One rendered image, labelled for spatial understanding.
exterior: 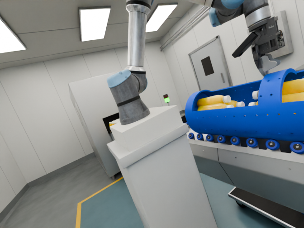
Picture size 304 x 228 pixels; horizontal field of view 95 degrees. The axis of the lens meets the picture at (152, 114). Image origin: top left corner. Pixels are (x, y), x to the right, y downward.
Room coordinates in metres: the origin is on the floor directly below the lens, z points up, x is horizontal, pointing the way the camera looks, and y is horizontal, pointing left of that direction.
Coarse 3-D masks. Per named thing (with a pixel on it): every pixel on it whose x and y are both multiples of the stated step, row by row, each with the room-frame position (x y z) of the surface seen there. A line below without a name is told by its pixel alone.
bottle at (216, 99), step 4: (212, 96) 0.82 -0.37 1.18; (216, 96) 0.79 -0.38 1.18; (220, 96) 0.77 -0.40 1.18; (200, 100) 0.88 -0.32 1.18; (204, 100) 0.85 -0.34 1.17; (208, 100) 0.83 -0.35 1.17; (212, 100) 0.80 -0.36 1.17; (216, 100) 0.78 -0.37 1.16; (220, 100) 0.76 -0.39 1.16; (200, 104) 0.88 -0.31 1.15; (204, 104) 0.85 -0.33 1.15; (208, 104) 0.83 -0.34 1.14
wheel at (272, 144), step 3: (267, 141) 0.54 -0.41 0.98; (270, 141) 0.53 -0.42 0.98; (273, 141) 0.52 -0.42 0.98; (276, 141) 0.51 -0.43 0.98; (267, 144) 0.53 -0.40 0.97; (270, 144) 0.52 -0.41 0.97; (273, 144) 0.52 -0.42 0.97; (276, 144) 0.51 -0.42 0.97; (279, 144) 0.51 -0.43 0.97; (267, 147) 0.53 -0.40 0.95; (270, 147) 0.52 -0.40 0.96; (273, 147) 0.51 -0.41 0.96; (276, 147) 0.50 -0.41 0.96
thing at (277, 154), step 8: (200, 144) 0.84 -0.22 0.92; (208, 144) 0.79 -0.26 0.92; (216, 144) 0.75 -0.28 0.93; (224, 144) 0.71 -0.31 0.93; (232, 144) 0.67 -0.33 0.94; (240, 144) 0.64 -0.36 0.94; (248, 152) 0.59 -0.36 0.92; (256, 152) 0.57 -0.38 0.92; (264, 152) 0.55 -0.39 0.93; (272, 152) 0.52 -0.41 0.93; (280, 152) 0.50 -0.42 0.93; (288, 160) 0.47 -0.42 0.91; (296, 160) 0.46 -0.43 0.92
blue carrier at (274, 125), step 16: (272, 80) 0.51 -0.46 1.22; (288, 80) 0.60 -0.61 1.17; (192, 96) 0.87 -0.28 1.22; (208, 96) 0.97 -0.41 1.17; (240, 96) 0.81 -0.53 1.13; (272, 96) 0.48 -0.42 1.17; (192, 112) 0.80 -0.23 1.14; (208, 112) 0.71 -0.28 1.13; (224, 112) 0.63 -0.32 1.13; (240, 112) 0.57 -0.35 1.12; (256, 112) 0.51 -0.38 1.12; (272, 112) 0.47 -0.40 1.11; (288, 112) 0.43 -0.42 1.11; (192, 128) 0.85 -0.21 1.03; (208, 128) 0.74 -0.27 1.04; (224, 128) 0.65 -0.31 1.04; (240, 128) 0.59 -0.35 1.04; (256, 128) 0.53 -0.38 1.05; (272, 128) 0.48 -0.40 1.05; (288, 128) 0.45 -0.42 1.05
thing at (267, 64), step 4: (264, 56) 0.55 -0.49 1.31; (264, 60) 0.55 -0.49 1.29; (268, 60) 0.54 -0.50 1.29; (264, 64) 0.56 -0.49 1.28; (268, 64) 0.55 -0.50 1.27; (272, 64) 0.54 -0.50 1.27; (276, 64) 0.53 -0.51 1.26; (260, 68) 0.56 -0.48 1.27; (264, 68) 0.56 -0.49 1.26; (268, 68) 0.55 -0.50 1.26; (260, 72) 0.58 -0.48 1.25; (264, 72) 0.56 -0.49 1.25
